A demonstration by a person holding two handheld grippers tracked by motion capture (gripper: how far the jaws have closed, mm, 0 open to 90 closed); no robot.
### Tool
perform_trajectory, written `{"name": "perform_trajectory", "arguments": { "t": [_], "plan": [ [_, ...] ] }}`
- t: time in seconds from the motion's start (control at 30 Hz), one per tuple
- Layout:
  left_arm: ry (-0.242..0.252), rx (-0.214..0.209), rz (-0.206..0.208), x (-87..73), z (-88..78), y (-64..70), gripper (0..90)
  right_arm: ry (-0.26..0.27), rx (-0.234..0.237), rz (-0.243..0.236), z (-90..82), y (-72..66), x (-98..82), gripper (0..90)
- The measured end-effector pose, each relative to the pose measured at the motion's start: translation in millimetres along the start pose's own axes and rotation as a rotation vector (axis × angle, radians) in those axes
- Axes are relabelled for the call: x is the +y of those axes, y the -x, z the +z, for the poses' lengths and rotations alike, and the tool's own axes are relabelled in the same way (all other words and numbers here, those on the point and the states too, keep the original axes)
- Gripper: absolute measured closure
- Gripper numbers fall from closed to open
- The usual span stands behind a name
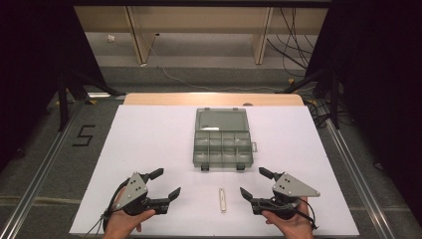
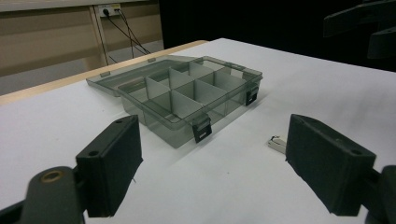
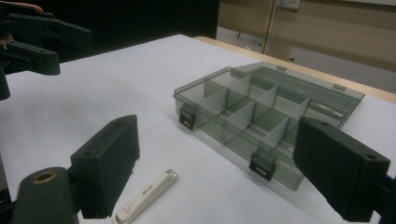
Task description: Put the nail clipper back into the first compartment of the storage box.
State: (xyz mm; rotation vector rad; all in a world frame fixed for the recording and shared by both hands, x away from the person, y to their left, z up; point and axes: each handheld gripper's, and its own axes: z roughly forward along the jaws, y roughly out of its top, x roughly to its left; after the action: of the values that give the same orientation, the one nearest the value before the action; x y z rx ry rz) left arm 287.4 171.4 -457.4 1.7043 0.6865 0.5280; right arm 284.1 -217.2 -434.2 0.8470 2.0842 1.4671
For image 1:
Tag hand-held gripper cable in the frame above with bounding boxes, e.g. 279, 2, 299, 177
84, 178, 131, 239
292, 198, 320, 231

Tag metal floor rail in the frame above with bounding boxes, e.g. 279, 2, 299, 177
0, 99, 85, 239
317, 102, 396, 239

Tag light wooden furniture frame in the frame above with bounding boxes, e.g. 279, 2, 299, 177
73, 5, 330, 66

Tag clear plastic compartment box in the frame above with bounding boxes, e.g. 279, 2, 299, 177
192, 107, 259, 172

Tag black floor cables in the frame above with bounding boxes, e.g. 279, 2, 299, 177
303, 98, 353, 129

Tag small white clip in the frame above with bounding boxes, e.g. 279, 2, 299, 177
218, 187, 228, 214

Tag black metal stand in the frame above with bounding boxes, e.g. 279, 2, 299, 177
57, 70, 127, 132
279, 65, 342, 130

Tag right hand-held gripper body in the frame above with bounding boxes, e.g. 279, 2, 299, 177
251, 172, 321, 221

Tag left hand-held gripper cable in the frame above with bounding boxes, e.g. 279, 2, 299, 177
84, 178, 131, 239

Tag right hand-held gripper cable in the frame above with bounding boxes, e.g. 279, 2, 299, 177
292, 198, 320, 231

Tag person's right hand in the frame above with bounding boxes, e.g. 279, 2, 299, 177
261, 196, 316, 239

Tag dark curtain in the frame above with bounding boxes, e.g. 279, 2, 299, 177
0, 0, 107, 174
304, 0, 422, 230

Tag thin white floor cable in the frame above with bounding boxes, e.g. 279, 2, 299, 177
141, 32, 291, 94

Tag bundle of black cables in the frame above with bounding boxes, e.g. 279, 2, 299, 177
266, 7, 317, 73

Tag white table sheet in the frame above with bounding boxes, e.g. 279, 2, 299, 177
69, 105, 360, 238

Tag person's left hand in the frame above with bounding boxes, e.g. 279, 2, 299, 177
103, 187, 157, 239

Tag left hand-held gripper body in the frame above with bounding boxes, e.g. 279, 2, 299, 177
110, 171, 171, 217

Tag light wooden table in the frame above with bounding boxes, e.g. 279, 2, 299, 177
122, 92, 306, 108

